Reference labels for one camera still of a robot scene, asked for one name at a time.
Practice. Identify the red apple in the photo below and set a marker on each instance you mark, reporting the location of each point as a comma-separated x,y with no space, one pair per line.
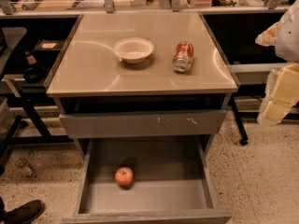
124,176

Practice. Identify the open grey middle drawer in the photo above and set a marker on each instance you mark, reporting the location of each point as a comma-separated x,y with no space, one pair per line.
171,184

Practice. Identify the closed grey top drawer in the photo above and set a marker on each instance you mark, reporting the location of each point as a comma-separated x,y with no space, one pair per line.
138,124

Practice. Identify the orange soda can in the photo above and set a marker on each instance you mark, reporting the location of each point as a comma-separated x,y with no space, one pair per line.
182,60

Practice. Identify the black round object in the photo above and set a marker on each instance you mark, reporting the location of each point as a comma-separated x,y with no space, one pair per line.
34,74

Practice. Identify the dark shoe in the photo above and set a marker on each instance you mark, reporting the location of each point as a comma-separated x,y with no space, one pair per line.
24,214

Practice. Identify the white paper bowl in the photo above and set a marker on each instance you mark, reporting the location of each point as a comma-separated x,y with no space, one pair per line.
133,49

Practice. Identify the grey drawer cabinet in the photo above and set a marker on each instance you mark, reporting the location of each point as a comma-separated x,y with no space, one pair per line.
88,77

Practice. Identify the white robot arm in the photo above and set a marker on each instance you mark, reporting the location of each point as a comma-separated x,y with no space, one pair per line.
287,40

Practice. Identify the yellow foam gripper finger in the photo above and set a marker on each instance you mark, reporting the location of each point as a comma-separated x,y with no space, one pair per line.
268,37
281,94

